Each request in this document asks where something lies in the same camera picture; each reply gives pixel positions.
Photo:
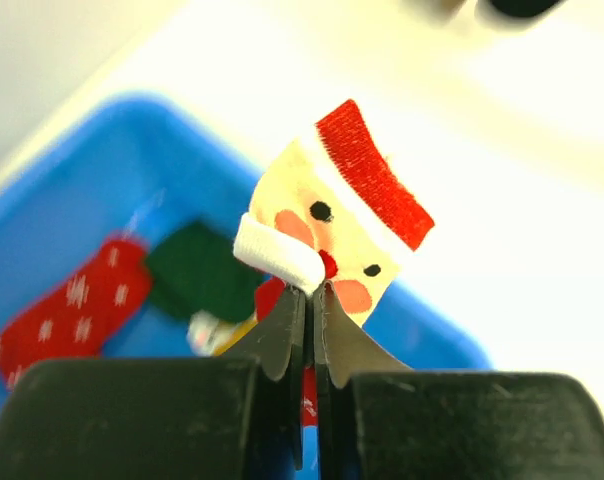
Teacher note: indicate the green tree sock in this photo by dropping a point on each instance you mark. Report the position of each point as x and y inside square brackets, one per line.
[194, 270]

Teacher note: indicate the red santa sock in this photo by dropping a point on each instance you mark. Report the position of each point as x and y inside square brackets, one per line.
[330, 208]

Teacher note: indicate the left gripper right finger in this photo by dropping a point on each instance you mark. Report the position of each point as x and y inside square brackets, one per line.
[379, 419]

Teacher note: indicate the red snowflake sock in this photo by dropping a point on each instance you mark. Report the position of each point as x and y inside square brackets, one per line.
[82, 314]

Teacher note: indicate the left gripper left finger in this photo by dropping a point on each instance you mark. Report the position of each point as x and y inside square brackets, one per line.
[236, 416]

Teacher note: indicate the blue plastic bin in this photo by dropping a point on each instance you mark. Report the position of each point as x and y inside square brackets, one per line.
[136, 171]

